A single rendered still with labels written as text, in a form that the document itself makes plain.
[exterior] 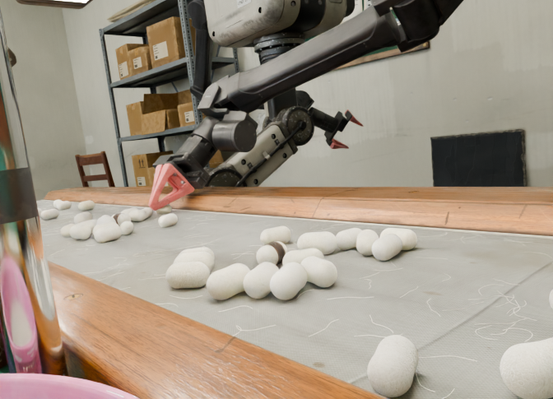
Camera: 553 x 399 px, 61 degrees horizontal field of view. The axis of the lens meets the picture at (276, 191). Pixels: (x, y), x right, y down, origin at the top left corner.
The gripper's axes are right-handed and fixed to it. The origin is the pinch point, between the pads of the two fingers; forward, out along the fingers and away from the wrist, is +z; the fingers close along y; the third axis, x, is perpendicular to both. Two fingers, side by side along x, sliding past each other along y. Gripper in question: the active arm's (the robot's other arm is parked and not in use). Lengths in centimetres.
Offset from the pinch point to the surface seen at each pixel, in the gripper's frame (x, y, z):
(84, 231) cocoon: -8.6, 7.5, 12.3
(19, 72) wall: -24, -449, -150
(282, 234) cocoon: -2.6, 39.1, 5.8
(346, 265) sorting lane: -3, 49, 9
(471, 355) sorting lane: -8, 64, 16
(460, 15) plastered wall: 74, -33, -183
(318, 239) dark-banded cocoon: -3.9, 45.7, 6.9
